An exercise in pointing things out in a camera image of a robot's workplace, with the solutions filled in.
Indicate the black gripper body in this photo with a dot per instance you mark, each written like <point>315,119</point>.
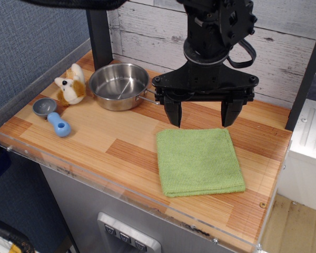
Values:
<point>212,83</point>

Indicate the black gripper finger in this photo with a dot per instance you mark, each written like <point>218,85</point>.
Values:
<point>173,110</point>
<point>230,111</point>

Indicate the green cloth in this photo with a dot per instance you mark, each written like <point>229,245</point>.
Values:
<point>198,162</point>

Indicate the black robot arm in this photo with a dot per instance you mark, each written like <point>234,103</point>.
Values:
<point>216,51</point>

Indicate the blue grey measuring spoon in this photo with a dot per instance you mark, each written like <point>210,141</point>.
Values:
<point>46,108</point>

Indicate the stainless steel pan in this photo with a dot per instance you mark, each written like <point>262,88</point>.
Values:
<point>120,86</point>

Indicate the white ridged appliance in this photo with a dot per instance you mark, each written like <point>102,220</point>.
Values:
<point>298,176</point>

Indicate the plush corgi toy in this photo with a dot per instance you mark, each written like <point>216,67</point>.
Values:
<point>72,87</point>

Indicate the clear acrylic barrier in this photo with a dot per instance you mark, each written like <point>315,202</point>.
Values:
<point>103,139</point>

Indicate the silver toy fridge cabinet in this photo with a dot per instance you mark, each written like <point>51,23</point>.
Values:
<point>123,209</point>

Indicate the dark vertical post right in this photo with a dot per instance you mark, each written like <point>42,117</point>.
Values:
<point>302,92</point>

